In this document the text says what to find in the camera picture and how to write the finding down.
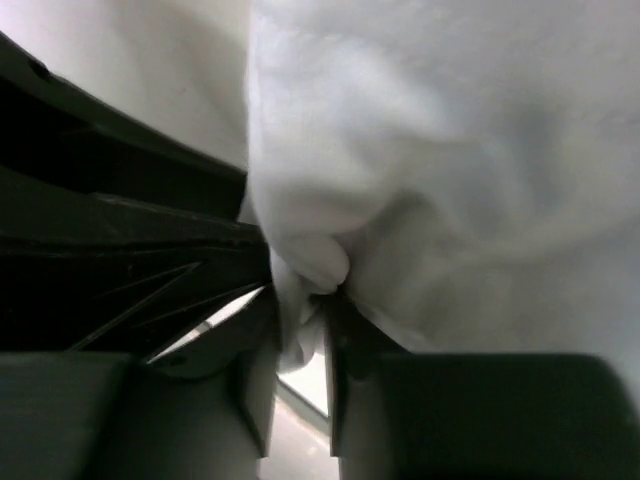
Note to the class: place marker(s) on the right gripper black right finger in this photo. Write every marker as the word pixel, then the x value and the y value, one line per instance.
pixel 353 346

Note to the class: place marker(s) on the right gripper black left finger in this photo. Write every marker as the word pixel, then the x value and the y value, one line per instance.
pixel 115 239

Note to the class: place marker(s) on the white skirt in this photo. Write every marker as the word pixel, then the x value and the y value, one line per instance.
pixel 468 171

